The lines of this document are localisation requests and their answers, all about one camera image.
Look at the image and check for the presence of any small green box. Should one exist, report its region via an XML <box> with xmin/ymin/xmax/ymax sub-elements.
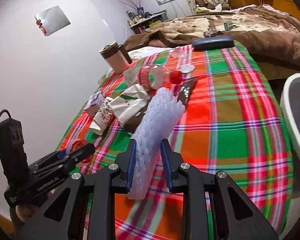
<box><xmin>224</xmin><ymin>21</ymin><xmax>234</xmax><ymax>31</ymax></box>

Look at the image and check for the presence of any brown teddy bear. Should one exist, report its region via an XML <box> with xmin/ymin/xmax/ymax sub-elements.
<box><xmin>195</xmin><ymin>0</ymin><xmax>215</xmax><ymax>10</ymax></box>

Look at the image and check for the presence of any clear lid with stem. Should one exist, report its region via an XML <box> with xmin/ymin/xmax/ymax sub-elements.
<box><xmin>169</xmin><ymin>47</ymin><xmax>195</xmax><ymax>74</ymax></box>

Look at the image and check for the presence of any left hand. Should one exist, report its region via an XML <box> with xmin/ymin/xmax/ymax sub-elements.
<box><xmin>14</xmin><ymin>189</ymin><xmax>56</xmax><ymax>224</ymax></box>

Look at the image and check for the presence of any clear plastic cup red residue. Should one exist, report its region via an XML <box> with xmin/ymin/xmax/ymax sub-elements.
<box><xmin>65</xmin><ymin>139</ymin><xmax>95</xmax><ymax>166</ymax></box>

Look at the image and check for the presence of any brown fleece blanket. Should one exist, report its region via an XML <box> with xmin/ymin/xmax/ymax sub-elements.
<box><xmin>124</xmin><ymin>5</ymin><xmax>300</xmax><ymax>67</ymax></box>

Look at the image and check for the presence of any vase with dry branches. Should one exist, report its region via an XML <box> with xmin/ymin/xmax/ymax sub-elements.
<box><xmin>120</xmin><ymin>0</ymin><xmax>145</xmax><ymax>17</ymax></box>

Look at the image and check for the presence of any clear bottle red label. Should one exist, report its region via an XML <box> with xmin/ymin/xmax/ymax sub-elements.
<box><xmin>123</xmin><ymin>64</ymin><xmax>182</xmax><ymax>90</ymax></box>

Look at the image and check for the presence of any dark crumpled wrapper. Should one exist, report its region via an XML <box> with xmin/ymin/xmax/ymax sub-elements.
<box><xmin>203</xmin><ymin>29</ymin><xmax>224</xmax><ymax>38</ymax></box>

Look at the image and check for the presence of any brown snack wrapper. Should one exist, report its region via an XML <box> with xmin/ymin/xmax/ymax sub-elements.
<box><xmin>177</xmin><ymin>77</ymin><xmax>197</xmax><ymax>107</ymax></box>

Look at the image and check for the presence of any dark blue glasses case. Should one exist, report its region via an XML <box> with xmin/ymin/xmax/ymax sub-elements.
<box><xmin>192</xmin><ymin>36</ymin><xmax>234</xmax><ymax>51</ymax></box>

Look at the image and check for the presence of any cream leaf paper cup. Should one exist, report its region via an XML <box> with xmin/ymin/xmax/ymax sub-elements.
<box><xmin>109</xmin><ymin>84</ymin><xmax>150</xmax><ymax>127</ymax></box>

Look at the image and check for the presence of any white bed sheet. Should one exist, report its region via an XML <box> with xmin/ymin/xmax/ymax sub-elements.
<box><xmin>128</xmin><ymin>46</ymin><xmax>171</xmax><ymax>61</ymax></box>

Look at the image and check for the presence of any white trash bin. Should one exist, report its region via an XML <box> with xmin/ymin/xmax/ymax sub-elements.
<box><xmin>279</xmin><ymin>73</ymin><xmax>300</xmax><ymax>160</ymax></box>

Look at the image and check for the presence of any cluttered wall shelf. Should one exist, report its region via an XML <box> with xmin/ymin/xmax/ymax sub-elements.
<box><xmin>129</xmin><ymin>10</ymin><xmax>168</xmax><ymax>34</ymax></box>

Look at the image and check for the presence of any patterned white paper cup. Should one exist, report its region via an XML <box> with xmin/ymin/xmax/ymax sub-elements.
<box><xmin>89</xmin><ymin>97</ymin><xmax>114</xmax><ymax>135</ymax></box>

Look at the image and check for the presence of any beige brown lidded mug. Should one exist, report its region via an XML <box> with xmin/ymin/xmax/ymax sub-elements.
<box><xmin>100</xmin><ymin>41</ymin><xmax>132</xmax><ymax>74</ymax></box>

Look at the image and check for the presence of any wooden headboard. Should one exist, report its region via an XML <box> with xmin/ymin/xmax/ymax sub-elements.
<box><xmin>263</xmin><ymin>0</ymin><xmax>300</xmax><ymax>21</ymax></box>

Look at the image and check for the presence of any wall mirror with charm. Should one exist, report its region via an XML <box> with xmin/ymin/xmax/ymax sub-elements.
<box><xmin>34</xmin><ymin>5</ymin><xmax>70</xmax><ymax>36</ymax></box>

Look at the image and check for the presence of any small purple white carton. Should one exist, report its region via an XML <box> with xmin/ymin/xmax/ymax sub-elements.
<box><xmin>84</xmin><ymin>90</ymin><xmax>106</xmax><ymax>118</ymax></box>

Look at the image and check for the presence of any plaid colourful blanket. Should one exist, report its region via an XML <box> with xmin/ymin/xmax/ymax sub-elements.
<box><xmin>57</xmin><ymin>41</ymin><xmax>293</xmax><ymax>239</ymax></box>

